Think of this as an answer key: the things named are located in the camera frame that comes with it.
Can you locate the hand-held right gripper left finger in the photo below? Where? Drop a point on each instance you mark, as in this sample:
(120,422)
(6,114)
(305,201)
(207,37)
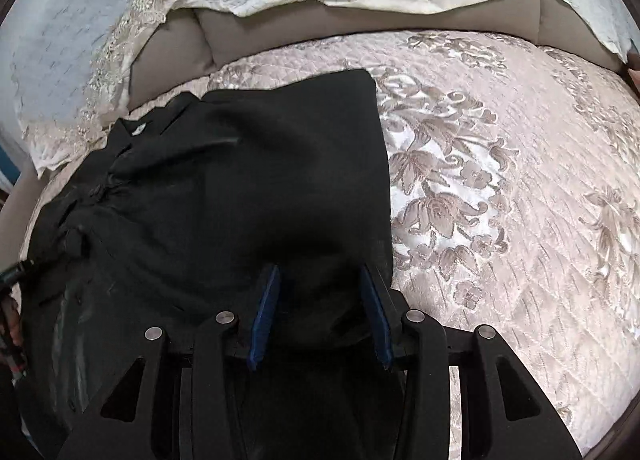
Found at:
(264,310)

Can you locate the floral quilted blanket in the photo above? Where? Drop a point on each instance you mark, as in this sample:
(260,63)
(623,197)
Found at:
(500,190)

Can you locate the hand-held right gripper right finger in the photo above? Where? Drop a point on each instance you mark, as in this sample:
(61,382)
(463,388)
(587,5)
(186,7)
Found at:
(374,310)

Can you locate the black garment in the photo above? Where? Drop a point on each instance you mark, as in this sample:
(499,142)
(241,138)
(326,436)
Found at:
(225,190)

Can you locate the beige sofa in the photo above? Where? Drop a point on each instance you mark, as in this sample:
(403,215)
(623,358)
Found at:
(260,34)

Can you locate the blue striped white panel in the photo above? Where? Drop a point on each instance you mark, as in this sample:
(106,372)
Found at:
(7,164)

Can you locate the person's left hand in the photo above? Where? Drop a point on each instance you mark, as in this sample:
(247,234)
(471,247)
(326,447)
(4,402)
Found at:
(15,327)

